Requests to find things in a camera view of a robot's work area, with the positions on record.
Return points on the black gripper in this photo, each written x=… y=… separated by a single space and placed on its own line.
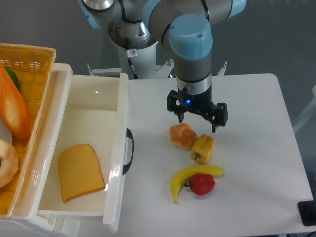
x=200 y=104

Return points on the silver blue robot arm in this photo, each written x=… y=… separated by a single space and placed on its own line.
x=183 y=28

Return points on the white drawer cabinet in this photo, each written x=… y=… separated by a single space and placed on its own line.
x=24 y=221

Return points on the knotted bread roll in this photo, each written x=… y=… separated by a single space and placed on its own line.
x=182 y=136

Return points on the yellow bell pepper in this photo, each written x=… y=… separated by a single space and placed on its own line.
x=202 y=149

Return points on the yellow banana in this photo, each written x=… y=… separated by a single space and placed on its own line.
x=183 y=175

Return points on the red bell pepper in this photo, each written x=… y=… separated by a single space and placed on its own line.
x=201 y=184

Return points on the toast bread slice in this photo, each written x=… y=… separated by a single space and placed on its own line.
x=79 y=172

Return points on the black device at edge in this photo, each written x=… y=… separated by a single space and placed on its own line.
x=307 y=210

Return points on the yellow woven basket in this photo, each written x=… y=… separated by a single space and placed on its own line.
x=33 y=66

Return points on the orange baguette bread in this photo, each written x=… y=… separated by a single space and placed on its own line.
x=13 y=109

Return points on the green pepper in basket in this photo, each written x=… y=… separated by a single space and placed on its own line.
x=13 y=77

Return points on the beige bagel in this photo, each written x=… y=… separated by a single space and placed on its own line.
x=8 y=162

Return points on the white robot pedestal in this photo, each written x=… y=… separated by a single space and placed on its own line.
x=138 y=63

